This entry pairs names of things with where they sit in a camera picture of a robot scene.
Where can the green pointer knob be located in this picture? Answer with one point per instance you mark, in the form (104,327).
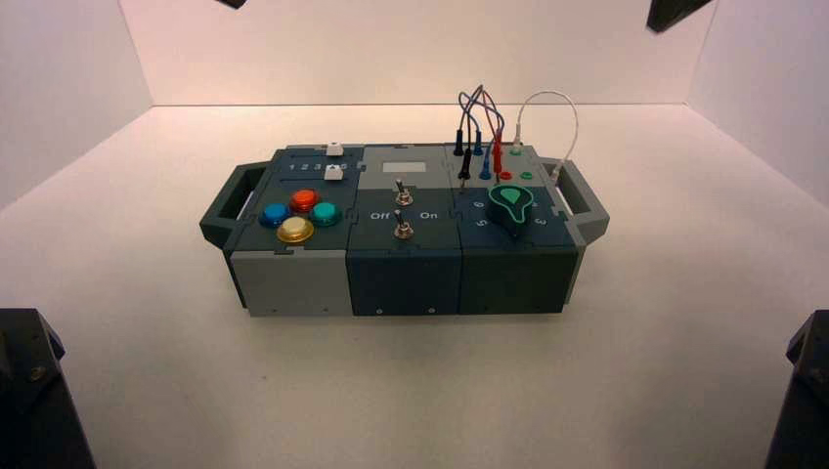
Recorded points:
(508,208)

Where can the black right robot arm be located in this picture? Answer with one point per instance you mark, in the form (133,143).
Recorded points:
(670,10)

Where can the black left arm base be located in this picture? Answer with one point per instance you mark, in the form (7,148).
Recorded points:
(32,401)

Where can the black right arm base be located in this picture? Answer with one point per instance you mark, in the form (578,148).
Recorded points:
(806,401)

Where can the white slider knob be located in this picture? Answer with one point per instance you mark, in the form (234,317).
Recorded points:
(333,173)
(334,149)

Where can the grey and teal control box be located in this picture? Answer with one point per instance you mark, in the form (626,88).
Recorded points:
(401,272)

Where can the small grey display screen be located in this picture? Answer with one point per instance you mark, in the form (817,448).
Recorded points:
(404,167)

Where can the teal push button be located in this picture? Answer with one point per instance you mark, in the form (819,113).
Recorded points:
(325,213)

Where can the orange push button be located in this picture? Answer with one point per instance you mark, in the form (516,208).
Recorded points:
(304,200)

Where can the yellow push button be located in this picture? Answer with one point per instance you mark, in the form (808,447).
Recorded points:
(295,229)

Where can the blue push button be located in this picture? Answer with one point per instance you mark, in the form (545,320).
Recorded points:
(274,214)

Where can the metal toggle switch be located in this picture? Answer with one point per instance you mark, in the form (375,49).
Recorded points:
(403,193)
(402,228)

